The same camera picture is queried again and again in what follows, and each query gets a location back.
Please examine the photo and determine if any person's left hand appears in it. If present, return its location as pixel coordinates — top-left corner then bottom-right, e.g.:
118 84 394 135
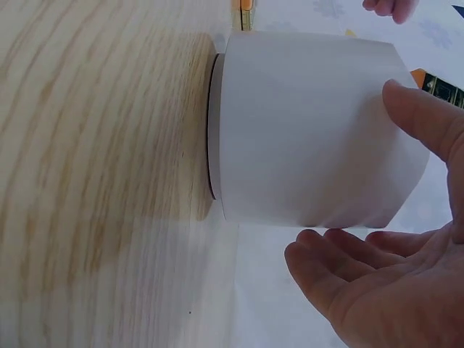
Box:
362 0 416 25

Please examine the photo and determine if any person's right hand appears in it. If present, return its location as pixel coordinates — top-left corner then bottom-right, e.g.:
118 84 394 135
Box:
283 78 464 348

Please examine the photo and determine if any white round pot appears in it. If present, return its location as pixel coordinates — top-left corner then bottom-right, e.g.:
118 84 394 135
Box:
205 30 432 231

